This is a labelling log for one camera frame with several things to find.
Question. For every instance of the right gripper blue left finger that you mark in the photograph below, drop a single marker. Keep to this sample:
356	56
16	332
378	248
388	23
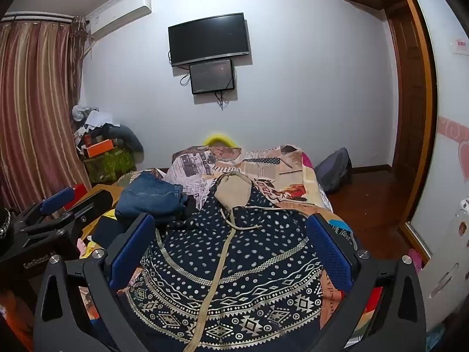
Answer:
126	251

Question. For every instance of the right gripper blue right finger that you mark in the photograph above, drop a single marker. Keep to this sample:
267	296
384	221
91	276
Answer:
334	251

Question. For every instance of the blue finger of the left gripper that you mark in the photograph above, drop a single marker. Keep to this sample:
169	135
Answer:
57	201
90	209

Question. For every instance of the navy patterned large garment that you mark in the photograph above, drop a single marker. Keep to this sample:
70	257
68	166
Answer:
238	275

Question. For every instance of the orange sleeve forearm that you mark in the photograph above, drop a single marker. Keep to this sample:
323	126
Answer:
19	317

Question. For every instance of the red box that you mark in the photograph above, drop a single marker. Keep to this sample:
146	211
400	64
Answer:
80	191

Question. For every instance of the green patterned cloth pile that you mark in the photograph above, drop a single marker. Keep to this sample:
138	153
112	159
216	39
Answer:
108	167

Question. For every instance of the folded blue jeans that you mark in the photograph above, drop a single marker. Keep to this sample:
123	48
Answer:
147	194

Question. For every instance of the orange box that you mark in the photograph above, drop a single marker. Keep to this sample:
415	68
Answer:
98	148

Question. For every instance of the dark grey cushion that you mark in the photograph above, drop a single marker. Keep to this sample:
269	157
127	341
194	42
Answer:
125	134

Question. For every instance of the pink slipper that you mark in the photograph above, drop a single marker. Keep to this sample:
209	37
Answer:
416	259

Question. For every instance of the grey backpack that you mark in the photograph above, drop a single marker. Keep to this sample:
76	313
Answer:
334	171

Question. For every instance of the printed bed blanket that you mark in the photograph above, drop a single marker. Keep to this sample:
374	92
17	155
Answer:
282	175

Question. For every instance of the white appliance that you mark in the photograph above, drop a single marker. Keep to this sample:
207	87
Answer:
444	279

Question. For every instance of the red striped curtain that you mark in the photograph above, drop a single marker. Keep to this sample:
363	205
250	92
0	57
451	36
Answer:
41	67

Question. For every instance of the yellow plush object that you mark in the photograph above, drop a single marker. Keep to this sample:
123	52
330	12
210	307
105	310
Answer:
219	139

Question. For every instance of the small black wall monitor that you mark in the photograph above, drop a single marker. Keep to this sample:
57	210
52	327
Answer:
212	76

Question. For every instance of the brown wooden door frame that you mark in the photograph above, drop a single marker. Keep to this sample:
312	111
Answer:
416	116

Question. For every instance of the large black wall television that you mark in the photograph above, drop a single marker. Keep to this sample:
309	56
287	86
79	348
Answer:
208	38

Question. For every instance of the white wall air conditioner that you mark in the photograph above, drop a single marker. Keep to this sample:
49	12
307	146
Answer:
114	16

